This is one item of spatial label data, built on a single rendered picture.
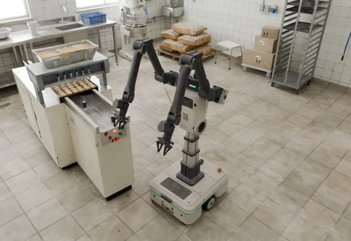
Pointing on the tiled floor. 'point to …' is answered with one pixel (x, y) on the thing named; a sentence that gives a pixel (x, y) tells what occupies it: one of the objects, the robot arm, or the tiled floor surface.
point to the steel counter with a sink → (57, 24)
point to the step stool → (230, 50)
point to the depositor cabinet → (51, 117)
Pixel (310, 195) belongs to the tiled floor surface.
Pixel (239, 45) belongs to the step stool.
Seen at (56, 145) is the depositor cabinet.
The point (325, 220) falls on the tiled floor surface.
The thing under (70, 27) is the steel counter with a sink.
